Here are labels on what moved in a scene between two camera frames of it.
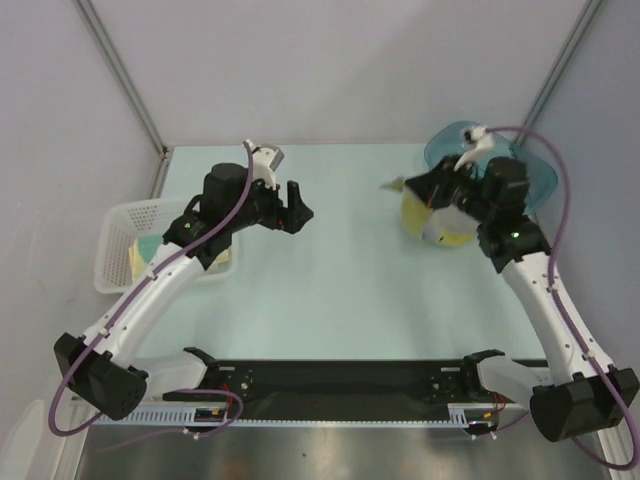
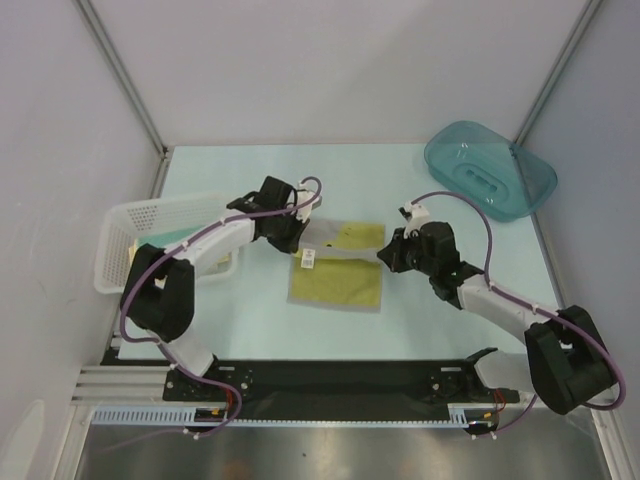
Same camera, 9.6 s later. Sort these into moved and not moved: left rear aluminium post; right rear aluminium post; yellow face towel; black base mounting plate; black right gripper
Moved: black right gripper
Not moved: black base mounting plate; right rear aluminium post; left rear aluminium post; yellow face towel
